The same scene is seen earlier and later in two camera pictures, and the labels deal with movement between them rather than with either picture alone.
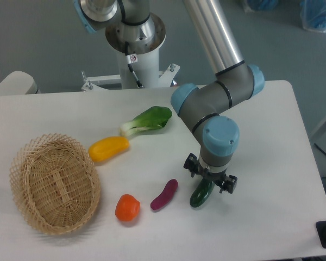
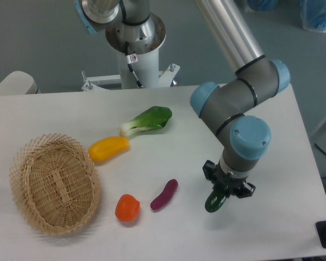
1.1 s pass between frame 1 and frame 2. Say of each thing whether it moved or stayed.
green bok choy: stayed
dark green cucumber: moved
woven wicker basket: stayed
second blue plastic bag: stayed
